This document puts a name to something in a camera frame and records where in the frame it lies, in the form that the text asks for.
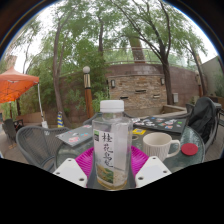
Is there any orange canopy tent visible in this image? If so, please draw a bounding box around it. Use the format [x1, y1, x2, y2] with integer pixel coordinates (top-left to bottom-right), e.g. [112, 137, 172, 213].
[0, 65, 40, 104]

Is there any black jacket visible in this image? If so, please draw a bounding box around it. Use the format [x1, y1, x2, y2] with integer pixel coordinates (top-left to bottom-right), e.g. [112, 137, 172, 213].
[188, 96, 218, 144]

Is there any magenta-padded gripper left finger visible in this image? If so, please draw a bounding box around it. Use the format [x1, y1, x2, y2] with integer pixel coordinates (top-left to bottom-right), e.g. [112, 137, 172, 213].
[53, 146, 97, 188]

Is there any blue yellow striped cone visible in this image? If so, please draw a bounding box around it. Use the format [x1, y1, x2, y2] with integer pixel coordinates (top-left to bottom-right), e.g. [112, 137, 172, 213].
[56, 111, 65, 129]

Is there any wooden lamp post white globe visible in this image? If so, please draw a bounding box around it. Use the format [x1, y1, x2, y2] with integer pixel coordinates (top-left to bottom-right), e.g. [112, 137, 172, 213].
[82, 65, 95, 120]

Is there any grey laptop with stickers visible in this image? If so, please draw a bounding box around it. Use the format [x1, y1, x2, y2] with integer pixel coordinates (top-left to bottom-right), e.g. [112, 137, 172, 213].
[56, 124, 94, 148]

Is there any clear drink bottle white cap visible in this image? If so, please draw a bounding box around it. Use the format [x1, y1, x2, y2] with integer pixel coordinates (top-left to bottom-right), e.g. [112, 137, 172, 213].
[91, 99, 134, 191]

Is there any slender leaning tree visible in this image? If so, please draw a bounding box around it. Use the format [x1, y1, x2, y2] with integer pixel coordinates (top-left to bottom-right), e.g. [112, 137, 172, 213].
[33, 0, 101, 128]

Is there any dark forked tree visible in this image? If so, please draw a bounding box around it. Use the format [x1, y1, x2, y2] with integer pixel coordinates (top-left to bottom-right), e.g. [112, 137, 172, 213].
[113, 0, 209, 106]

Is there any black laptop with stickers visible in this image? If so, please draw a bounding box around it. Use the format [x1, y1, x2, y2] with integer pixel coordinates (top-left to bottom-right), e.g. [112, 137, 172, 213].
[133, 115, 188, 134]

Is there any white ceramic mug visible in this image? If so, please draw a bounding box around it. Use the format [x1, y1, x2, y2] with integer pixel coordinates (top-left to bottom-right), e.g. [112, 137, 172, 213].
[142, 132, 181, 162]

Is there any flat round red coaster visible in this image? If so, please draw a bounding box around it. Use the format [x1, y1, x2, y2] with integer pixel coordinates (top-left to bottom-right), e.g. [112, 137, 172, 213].
[180, 142, 199, 157]

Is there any yellow sticker card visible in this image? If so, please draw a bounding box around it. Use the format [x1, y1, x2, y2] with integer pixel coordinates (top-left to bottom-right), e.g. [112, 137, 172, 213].
[132, 128, 147, 136]

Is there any group of dark patio chairs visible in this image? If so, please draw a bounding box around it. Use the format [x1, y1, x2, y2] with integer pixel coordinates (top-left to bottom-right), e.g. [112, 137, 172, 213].
[1, 118, 24, 144]

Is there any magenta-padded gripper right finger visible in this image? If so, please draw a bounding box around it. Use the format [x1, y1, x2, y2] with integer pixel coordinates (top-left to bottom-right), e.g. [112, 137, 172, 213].
[130, 145, 173, 188]

